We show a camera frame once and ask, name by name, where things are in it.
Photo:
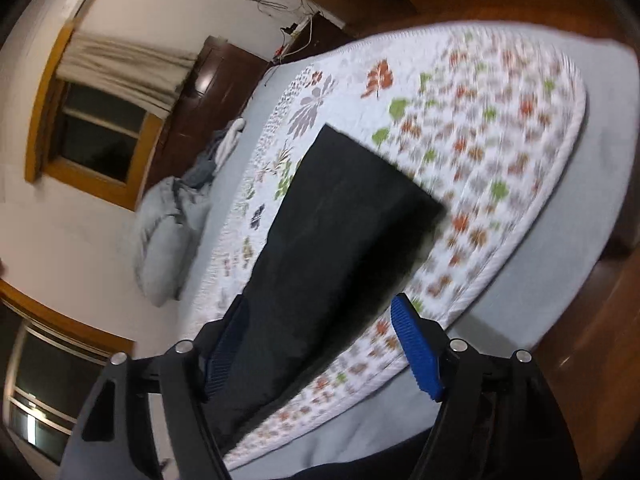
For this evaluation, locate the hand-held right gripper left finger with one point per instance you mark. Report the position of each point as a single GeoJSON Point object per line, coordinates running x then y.
{"type": "Point", "coordinates": [227, 347]}

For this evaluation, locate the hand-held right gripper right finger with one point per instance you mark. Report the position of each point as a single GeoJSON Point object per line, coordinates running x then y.
{"type": "Point", "coordinates": [417, 345]}

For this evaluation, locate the black pants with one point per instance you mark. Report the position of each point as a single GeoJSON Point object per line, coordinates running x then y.
{"type": "Point", "coordinates": [340, 220]}

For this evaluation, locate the grey pillows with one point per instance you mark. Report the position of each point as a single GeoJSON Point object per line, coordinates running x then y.
{"type": "Point", "coordinates": [162, 245]}

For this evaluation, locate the bed with grey sheet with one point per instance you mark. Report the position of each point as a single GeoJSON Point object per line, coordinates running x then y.
{"type": "Point", "coordinates": [560, 260]}

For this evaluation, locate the wooden framed balcony window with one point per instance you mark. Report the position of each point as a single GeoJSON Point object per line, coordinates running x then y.
{"type": "Point", "coordinates": [45, 375]}

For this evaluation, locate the white cloth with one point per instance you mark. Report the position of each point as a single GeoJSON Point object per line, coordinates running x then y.
{"type": "Point", "coordinates": [230, 142]}

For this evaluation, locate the floral quilted bedspread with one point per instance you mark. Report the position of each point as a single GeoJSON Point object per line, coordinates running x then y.
{"type": "Point", "coordinates": [475, 125]}

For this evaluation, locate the dark wooden headboard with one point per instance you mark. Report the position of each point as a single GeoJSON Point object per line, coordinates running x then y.
{"type": "Point", "coordinates": [210, 70]}

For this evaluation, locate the beige curtain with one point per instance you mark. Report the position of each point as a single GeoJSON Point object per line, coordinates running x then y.
{"type": "Point", "coordinates": [120, 67]}

